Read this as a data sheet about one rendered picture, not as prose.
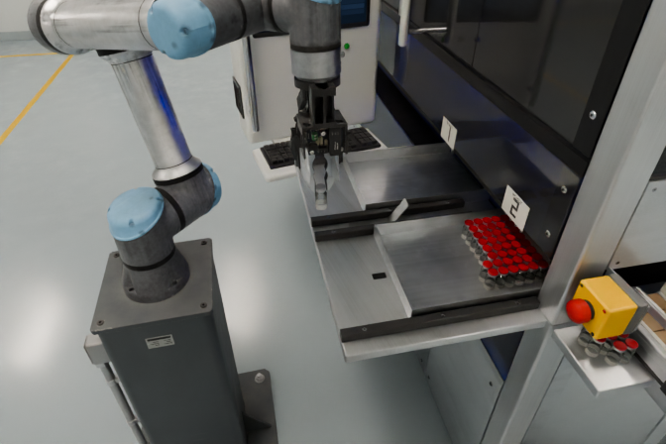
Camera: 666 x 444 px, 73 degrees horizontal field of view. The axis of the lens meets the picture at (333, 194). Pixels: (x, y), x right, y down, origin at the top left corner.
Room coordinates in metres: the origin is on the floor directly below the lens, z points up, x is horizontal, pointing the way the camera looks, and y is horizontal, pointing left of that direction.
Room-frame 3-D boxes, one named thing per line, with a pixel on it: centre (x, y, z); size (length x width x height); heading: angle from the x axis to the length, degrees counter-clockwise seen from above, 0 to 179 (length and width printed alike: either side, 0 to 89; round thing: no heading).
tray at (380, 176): (1.06, -0.22, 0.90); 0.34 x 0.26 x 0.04; 102
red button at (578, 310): (0.49, -0.41, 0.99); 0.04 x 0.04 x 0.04; 12
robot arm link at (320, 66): (0.67, 0.02, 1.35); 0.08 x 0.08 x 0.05
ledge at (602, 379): (0.50, -0.50, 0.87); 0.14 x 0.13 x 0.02; 102
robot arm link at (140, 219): (0.77, 0.42, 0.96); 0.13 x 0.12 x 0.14; 148
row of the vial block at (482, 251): (0.73, -0.33, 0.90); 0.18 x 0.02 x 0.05; 12
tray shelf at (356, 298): (0.88, -0.19, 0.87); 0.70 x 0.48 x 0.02; 12
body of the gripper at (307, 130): (0.65, 0.02, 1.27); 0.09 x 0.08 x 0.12; 12
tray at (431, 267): (0.72, -0.29, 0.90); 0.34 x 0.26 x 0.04; 102
